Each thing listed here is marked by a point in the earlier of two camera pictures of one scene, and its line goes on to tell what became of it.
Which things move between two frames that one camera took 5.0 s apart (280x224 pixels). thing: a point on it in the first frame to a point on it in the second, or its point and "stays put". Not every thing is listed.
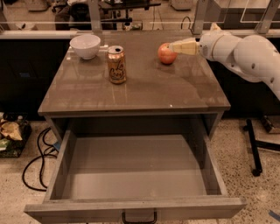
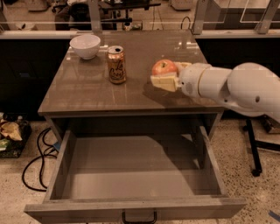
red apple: x=165 y=53 to x=164 y=67
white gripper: x=206 y=46 to x=190 y=79
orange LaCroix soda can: x=116 y=64 stays put
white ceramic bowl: x=86 y=46 stays put
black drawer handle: x=155 y=213 stays put
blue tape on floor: x=275 y=215 stays put
